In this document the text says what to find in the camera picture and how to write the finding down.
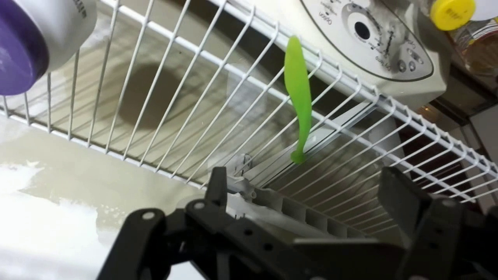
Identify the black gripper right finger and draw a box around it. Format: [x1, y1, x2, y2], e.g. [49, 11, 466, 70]
[376, 165, 498, 280]

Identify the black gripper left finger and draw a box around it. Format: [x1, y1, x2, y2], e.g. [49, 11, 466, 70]
[96, 165, 245, 280]

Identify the light green object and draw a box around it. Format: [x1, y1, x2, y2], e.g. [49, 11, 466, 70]
[283, 34, 314, 166]

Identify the clear bottle yellow cap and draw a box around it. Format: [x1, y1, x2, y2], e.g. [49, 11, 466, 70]
[428, 0, 498, 79]

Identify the white washer with basket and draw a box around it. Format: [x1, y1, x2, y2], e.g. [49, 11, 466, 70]
[247, 0, 448, 112]

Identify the white jar purple lid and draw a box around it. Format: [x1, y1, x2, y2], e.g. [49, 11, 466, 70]
[0, 0, 99, 98]

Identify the white wire shelf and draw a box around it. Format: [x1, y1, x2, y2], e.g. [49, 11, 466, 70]
[0, 0, 498, 246]

